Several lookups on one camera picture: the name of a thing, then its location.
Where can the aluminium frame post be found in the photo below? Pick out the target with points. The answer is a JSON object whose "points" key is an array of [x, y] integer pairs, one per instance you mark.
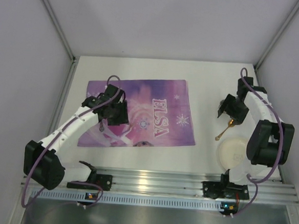
{"points": [[55, 22], [284, 25]]}

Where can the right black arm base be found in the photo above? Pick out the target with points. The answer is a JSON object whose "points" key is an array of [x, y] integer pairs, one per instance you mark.
{"points": [[225, 189]]}

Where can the perforated grey cable tray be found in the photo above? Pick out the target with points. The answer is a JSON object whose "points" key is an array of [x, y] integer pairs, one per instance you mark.
{"points": [[140, 200]]}

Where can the gold spoon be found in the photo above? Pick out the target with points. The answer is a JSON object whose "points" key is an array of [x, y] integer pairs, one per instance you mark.
{"points": [[230, 124]]}

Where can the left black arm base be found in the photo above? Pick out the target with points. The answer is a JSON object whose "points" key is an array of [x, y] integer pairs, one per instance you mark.
{"points": [[104, 181]]}

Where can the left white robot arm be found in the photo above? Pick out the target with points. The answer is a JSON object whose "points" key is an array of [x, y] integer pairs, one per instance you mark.
{"points": [[43, 160]]}

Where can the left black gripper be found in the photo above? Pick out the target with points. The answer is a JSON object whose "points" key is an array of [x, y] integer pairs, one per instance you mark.
{"points": [[122, 112]]}

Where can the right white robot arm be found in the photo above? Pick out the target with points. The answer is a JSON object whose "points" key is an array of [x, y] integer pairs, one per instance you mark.
{"points": [[270, 141]]}

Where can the iridescent purple fork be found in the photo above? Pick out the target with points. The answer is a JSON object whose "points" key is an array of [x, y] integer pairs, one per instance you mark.
{"points": [[101, 127]]}

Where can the purple Elsa placemat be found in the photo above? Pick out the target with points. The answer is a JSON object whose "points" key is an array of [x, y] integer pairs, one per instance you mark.
{"points": [[159, 116]]}

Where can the aluminium mounting rail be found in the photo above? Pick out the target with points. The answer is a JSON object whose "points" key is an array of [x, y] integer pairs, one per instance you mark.
{"points": [[190, 185]]}

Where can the small beige cup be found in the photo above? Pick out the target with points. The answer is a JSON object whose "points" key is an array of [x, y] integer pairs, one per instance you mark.
{"points": [[221, 107]]}

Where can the left aluminium frame post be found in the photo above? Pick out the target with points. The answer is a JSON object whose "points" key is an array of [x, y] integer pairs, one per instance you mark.
{"points": [[55, 22]]}

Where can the cream white plate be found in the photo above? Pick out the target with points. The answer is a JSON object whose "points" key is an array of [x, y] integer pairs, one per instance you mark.
{"points": [[231, 154]]}

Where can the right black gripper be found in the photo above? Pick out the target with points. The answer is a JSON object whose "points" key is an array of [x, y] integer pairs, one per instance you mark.
{"points": [[227, 106]]}

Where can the right aluminium frame post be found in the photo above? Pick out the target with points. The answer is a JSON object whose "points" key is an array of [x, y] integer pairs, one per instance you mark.
{"points": [[284, 25]]}

